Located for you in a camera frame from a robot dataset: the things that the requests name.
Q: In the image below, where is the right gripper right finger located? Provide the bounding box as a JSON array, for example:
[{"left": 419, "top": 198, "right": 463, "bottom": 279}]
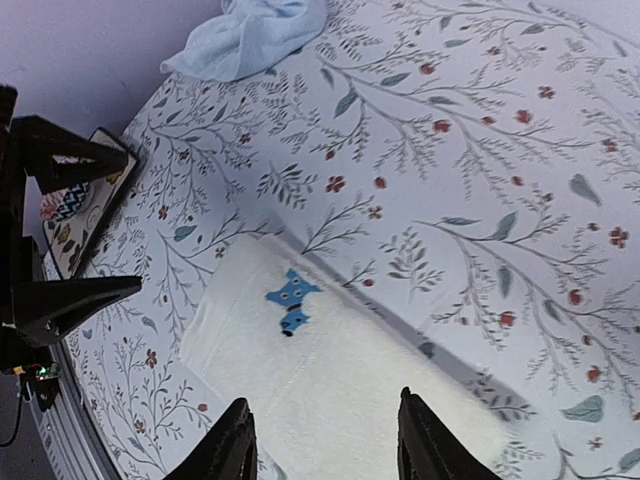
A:
[{"left": 397, "top": 387, "right": 499, "bottom": 480}]

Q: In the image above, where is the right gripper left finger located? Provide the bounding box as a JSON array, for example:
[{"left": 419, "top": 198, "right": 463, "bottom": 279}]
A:
[{"left": 165, "top": 398, "right": 258, "bottom": 480}]

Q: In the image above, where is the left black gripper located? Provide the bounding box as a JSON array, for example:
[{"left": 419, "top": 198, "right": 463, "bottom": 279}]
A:
[{"left": 1, "top": 84, "right": 142, "bottom": 372}]

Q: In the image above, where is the cream white towel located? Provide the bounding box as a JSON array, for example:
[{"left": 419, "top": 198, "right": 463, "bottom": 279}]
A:
[{"left": 179, "top": 237, "right": 509, "bottom": 479}]

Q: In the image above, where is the floral square plate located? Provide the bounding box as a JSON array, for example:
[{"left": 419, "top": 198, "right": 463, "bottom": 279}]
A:
[{"left": 42, "top": 128, "right": 139, "bottom": 280}]

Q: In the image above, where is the pink patterned cupcake liner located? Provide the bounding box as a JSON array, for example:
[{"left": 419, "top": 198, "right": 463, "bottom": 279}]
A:
[{"left": 39, "top": 182, "right": 91, "bottom": 222}]

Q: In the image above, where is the light blue crumpled cloth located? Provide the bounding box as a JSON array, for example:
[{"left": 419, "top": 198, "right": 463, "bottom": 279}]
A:
[{"left": 160, "top": 0, "right": 328, "bottom": 83}]

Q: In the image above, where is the floral table cloth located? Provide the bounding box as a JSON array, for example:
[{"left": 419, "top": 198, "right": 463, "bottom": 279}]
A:
[{"left": 67, "top": 1, "right": 639, "bottom": 479}]

